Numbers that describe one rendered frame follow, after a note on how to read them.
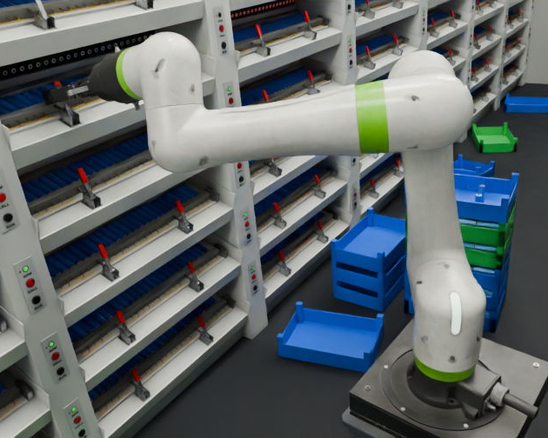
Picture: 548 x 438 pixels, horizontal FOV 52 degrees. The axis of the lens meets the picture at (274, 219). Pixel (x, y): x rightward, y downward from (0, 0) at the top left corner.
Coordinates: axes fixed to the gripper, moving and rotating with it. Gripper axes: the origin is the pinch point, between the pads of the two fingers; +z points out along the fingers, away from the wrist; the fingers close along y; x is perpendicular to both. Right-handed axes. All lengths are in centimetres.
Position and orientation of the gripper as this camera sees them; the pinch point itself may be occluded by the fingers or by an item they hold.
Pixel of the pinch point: (60, 94)
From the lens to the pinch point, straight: 128.4
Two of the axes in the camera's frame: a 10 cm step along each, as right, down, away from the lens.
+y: 5.7, -4.1, 7.1
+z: -7.8, 0.0, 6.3
